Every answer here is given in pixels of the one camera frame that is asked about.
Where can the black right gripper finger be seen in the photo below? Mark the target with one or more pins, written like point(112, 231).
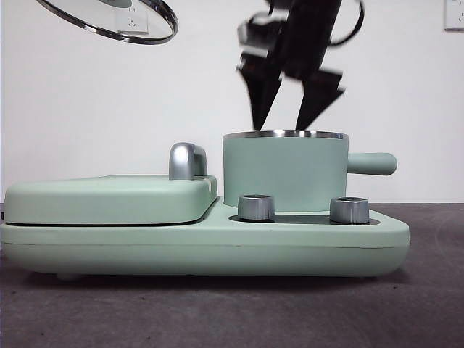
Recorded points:
point(319, 98)
point(262, 94)

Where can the glass pot lid green knob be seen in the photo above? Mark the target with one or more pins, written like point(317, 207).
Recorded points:
point(90, 18)

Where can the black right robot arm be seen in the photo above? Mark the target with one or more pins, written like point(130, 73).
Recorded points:
point(308, 36)

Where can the silver control knob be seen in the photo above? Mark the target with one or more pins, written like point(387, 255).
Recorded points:
point(255, 208)
point(349, 211)

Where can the mint green griddle cover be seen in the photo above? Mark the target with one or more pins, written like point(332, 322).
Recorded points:
point(108, 199)

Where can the mint green breakfast maker base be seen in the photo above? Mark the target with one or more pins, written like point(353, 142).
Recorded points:
point(108, 250)

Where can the white wall socket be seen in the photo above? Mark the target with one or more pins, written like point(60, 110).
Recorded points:
point(132, 23)
point(455, 14)

